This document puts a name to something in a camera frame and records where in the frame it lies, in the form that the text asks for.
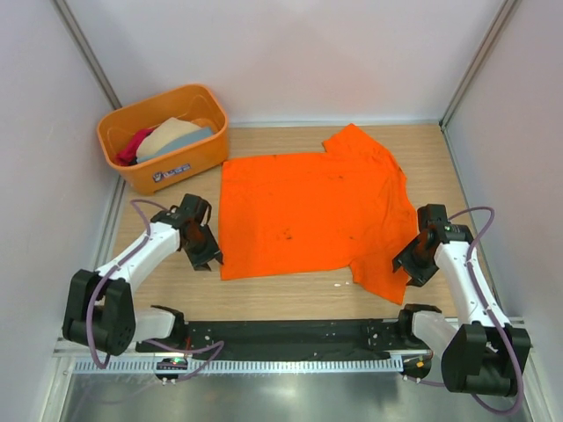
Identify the aluminium frame rail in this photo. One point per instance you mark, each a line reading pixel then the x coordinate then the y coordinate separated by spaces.
pixel 159 330

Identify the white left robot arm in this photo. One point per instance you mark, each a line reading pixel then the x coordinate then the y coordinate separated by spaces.
pixel 100 311

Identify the beige folded shirt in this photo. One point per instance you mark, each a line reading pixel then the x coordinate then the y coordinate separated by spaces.
pixel 162 135

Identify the orange t shirt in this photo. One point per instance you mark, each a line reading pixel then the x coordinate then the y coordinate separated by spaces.
pixel 345 206

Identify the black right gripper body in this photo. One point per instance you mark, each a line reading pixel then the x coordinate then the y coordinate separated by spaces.
pixel 417 262

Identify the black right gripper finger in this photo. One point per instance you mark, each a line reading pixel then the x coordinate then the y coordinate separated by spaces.
pixel 396 264
pixel 415 282

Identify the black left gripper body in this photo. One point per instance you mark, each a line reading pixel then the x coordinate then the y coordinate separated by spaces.
pixel 203 247

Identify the blue grey folded shirt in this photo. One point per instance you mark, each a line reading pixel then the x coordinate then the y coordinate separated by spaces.
pixel 183 141

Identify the red crumpled shirt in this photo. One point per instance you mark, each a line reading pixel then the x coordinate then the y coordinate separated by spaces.
pixel 129 155

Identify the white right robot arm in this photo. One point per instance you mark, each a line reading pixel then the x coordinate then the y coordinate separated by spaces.
pixel 484 354

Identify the white slotted cable duct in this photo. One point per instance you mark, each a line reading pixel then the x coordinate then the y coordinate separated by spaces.
pixel 159 365

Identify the orange plastic bin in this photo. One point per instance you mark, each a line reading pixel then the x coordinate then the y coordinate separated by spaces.
pixel 195 103

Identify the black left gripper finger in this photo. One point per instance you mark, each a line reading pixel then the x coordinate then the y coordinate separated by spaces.
pixel 200 266
pixel 218 257

